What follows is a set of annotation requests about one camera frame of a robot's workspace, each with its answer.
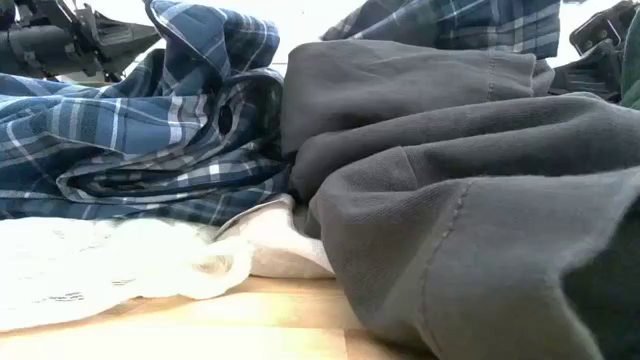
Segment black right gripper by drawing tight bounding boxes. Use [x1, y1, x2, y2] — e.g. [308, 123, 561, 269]
[548, 1, 639, 103]

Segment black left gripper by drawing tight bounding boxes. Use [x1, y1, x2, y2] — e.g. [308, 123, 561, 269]
[0, 3, 162, 81]

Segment dark green garment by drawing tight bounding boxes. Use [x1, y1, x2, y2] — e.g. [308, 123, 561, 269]
[619, 9, 640, 110]

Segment blue green plaid shirt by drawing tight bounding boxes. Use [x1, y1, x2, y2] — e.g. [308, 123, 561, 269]
[319, 0, 562, 61]

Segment dark grey sweatshirt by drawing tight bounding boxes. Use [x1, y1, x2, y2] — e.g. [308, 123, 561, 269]
[278, 38, 640, 360]

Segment white lace garment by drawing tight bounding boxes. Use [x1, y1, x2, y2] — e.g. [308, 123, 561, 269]
[0, 215, 255, 333]

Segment white button shirt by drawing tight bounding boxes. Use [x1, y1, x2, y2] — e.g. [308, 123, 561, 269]
[214, 193, 336, 280]

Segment dark green cloth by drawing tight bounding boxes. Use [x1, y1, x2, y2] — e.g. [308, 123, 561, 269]
[560, 197, 640, 360]

